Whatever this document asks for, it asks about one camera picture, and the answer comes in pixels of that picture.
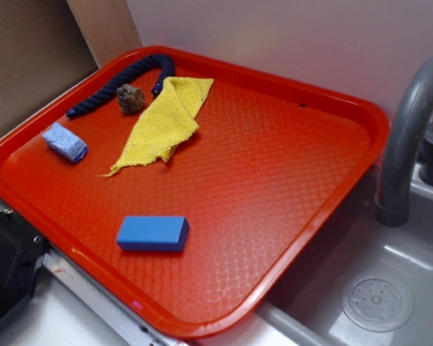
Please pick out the light blue sponge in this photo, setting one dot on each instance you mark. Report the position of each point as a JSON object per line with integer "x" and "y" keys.
{"x": 65, "y": 143}

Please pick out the red plastic tray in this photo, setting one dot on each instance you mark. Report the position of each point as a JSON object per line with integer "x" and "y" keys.
{"x": 270, "y": 162}

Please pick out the yellow terry cloth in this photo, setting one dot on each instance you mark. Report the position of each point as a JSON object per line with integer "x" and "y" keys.
{"x": 169, "y": 121}

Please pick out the blue rectangular block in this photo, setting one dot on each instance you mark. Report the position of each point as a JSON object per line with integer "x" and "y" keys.
{"x": 153, "y": 233}

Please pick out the brown rock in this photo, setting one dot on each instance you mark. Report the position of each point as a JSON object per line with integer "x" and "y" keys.
{"x": 131, "y": 100}

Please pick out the grey plastic sink basin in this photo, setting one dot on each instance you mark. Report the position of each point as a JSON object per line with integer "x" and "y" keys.
{"x": 305, "y": 304}

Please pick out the grey plastic faucet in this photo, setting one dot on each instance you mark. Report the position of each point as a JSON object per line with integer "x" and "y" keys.
{"x": 410, "y": 140}

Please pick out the clear sink drain strainer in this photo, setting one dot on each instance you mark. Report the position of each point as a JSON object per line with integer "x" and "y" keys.
{"x": 377, "y": 303}

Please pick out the brown cardboard panel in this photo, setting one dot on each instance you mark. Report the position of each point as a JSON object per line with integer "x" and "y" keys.
{"x": 42, "y": 54}

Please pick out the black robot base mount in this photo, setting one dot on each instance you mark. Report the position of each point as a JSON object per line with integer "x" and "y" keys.
{"x": 22, "y": 248}

